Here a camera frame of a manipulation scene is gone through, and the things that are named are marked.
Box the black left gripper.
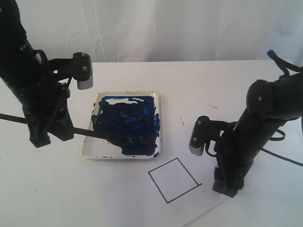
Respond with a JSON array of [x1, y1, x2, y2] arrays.
[[22, 99, 74, 148]]

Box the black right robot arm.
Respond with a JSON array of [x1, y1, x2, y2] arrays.
[[213, 73, 303, 197]]

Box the white paint tray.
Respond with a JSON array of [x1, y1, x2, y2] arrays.
[[81, 91, 161, 160]]

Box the white backdrop curtain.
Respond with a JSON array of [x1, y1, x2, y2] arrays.
[[17, 0, 303, 65]]

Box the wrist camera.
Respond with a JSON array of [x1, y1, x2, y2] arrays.
[[189, 115, 236, 157], [48, 52, 93, 90]]

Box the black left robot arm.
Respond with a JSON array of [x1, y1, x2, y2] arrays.
[[0, 0, 74, 148]]

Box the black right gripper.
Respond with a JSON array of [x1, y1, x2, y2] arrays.
[[213, 133, 258, 197]]

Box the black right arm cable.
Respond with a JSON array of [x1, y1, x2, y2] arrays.
[[260, 49, 303, 166]]

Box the white paper sheet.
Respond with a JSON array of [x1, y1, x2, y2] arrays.
[[91, 124, 227, 227]]

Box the black paintbrush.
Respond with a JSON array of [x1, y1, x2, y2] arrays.
[[0, 113, 156, 148]]

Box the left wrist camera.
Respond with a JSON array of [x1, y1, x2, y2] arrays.
[[48, 52, 93, 90]]

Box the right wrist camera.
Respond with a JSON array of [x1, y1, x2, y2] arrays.
[[189, 115, 236, 157]]

